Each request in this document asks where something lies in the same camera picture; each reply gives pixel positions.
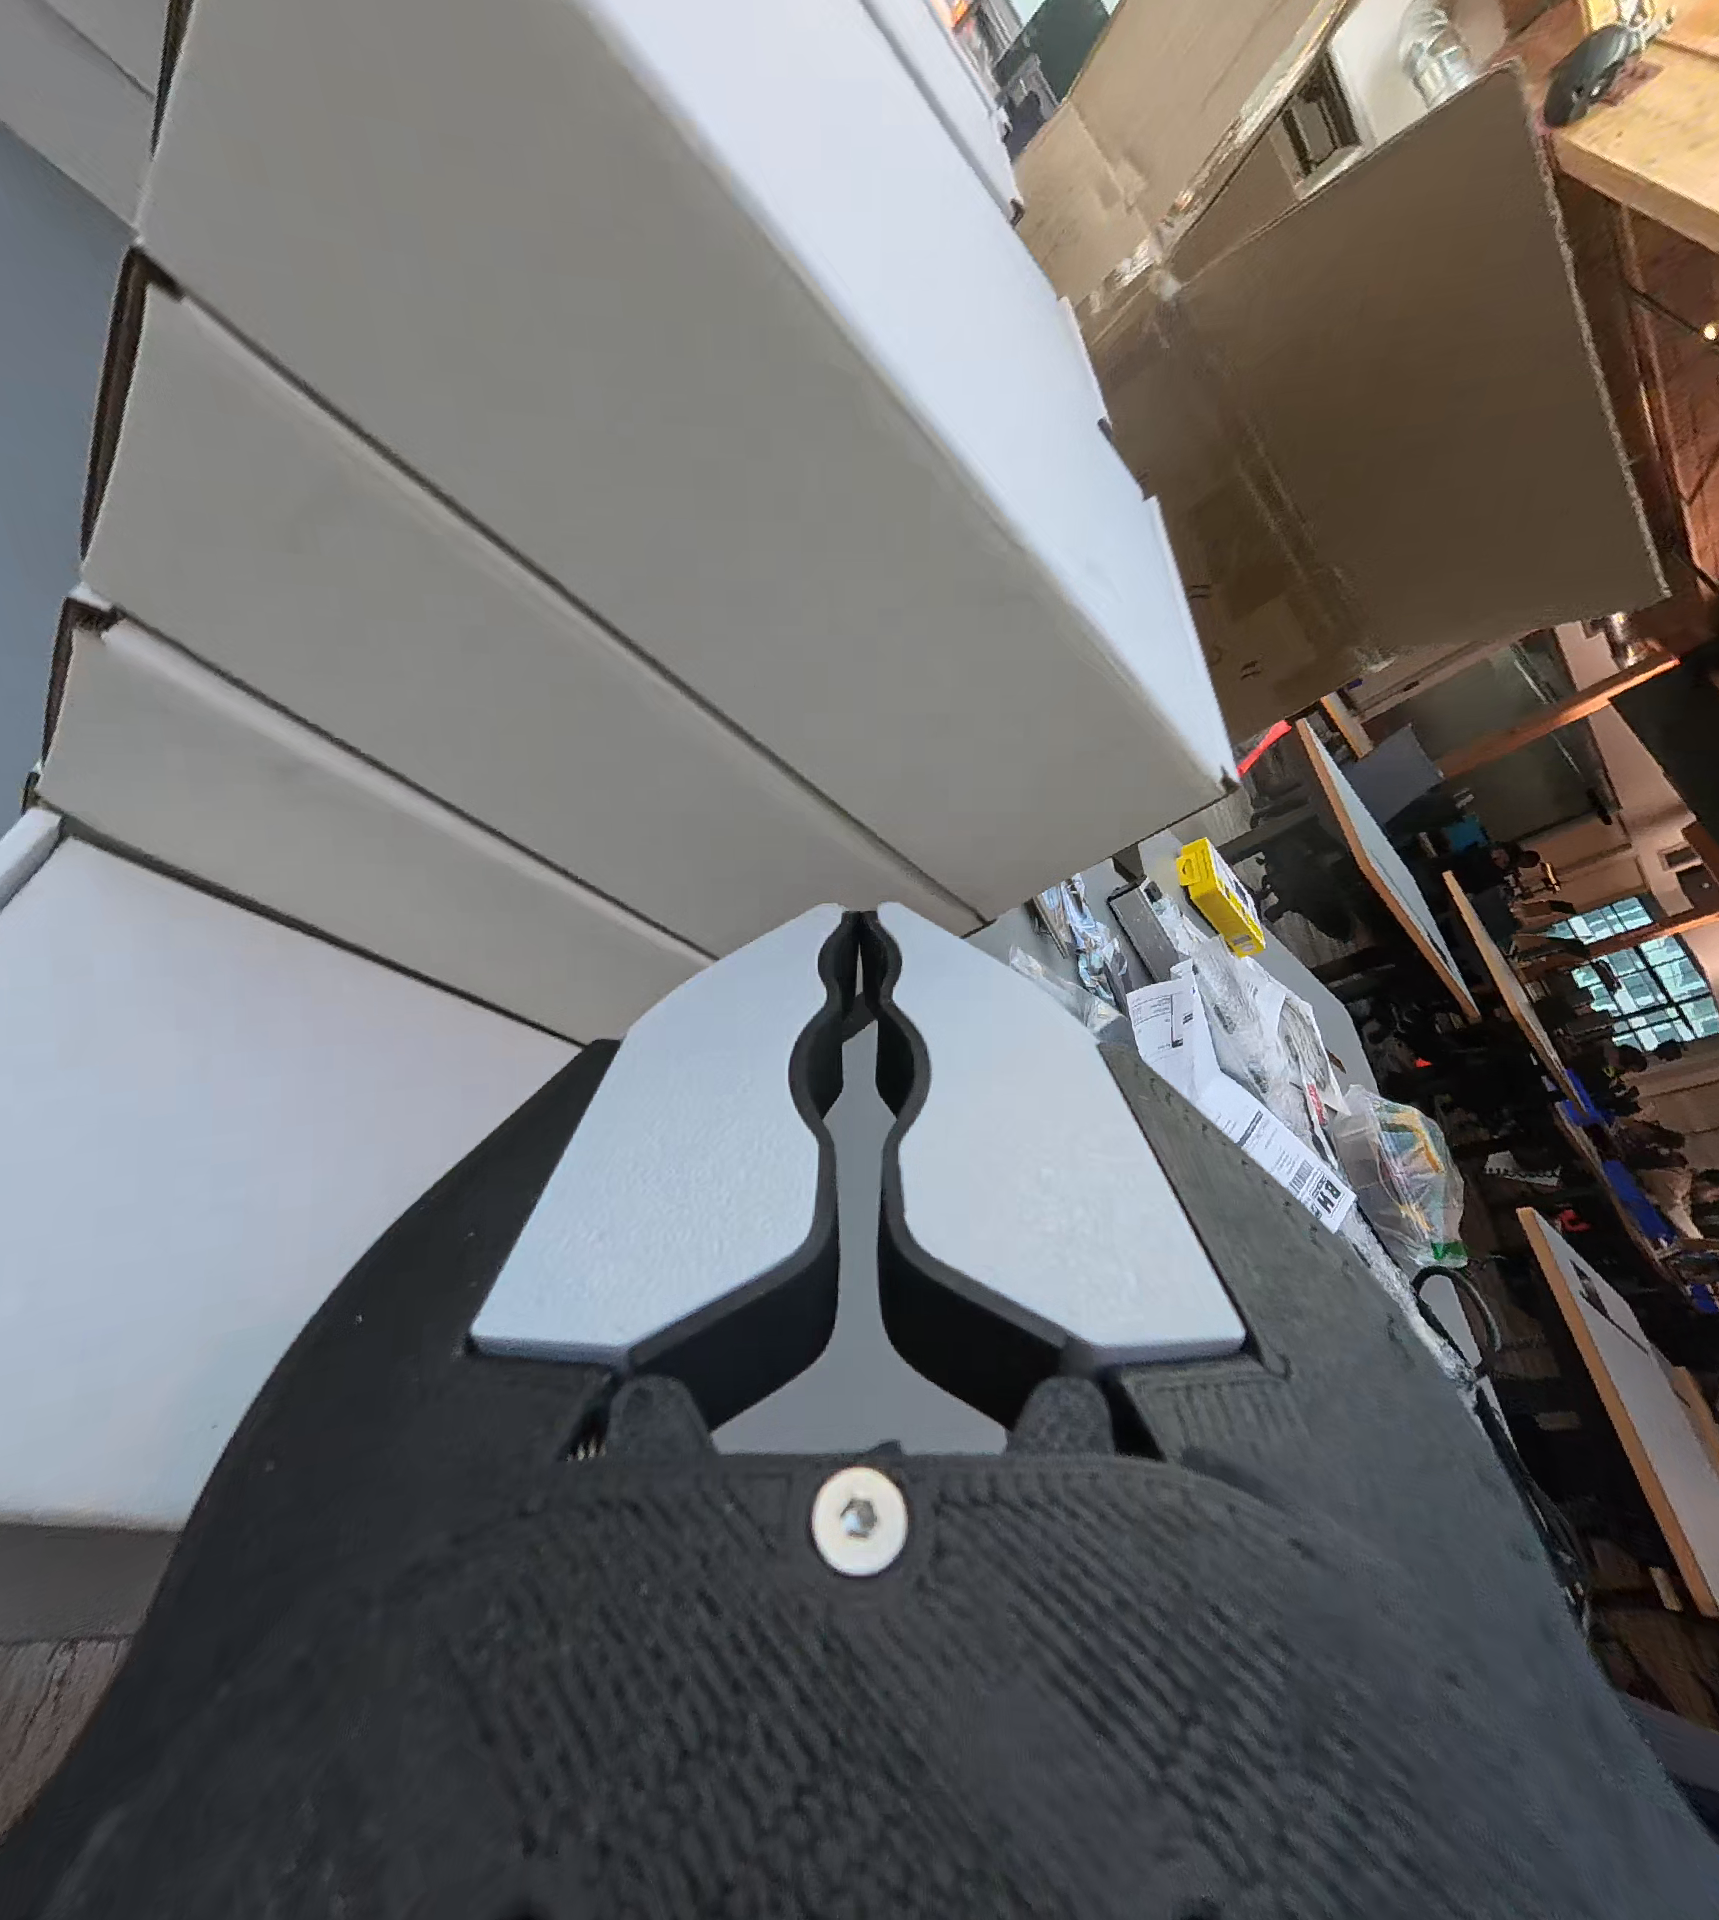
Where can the black computer mouse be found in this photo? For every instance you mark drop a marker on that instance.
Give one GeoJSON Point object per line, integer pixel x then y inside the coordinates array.
{"type": "Point", "coordinates": [1587, 74]}

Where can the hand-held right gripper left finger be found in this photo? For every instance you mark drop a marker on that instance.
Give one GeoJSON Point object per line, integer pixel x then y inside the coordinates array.
{"type": "Point", "coordinates": [664, 1201]}

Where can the yellow small box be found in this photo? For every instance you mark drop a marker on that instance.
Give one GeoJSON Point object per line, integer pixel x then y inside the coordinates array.
{"type": "Point", "coordinates": [1219, 896]}

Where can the clear plastic bag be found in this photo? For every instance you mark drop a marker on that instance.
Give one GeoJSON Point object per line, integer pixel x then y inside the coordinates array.
{"type": "Point", "coordinates": [1399, 1178]}

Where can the large brown cardboard box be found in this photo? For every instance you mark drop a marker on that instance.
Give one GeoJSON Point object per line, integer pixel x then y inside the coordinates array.
{"type": "Point", "coordinates": [1369, 421]}

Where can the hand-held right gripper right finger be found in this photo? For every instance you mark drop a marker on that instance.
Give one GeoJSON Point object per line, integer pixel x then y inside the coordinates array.
{"type": "Point", "coordinates": [1054, 1201]}

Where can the white table with wooden edge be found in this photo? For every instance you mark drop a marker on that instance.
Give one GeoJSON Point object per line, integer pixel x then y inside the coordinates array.
{"type": "Point", "coordinates": [1383, 871]}
{"type": "Point", "coordinates": [1653, 1425]}

